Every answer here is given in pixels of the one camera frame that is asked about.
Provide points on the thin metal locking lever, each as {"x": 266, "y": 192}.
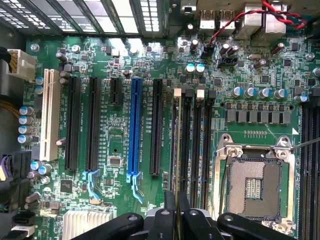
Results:
{"x": 305, "y": 144}
{"x": 223, "y": 185}

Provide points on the short black expansion slot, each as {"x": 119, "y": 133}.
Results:
{"x": 115, "y": 91}

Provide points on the open grey PC case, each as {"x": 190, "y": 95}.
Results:
{"x": 15, "y": 35}

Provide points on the white expansion slot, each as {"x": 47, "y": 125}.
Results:
{"x": 50, "y": 112}

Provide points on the CPU socket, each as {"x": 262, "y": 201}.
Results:
{"x": 253, "y": 185}

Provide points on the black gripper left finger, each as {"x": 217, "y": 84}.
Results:
{"x": 162, "y": 225}

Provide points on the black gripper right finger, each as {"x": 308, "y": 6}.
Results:
{"x": 200, "y": 225}

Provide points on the long blue expansion slot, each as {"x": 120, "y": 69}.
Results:
{"x": 134, "y": 125}

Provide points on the white power connector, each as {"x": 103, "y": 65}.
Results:
{"x": 22, "y": 63}

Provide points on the green motherboard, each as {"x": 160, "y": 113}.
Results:
{"x": 112, "y": 140}

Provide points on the silver finned heatsink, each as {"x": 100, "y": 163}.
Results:
{"x": 75, "y": 222}

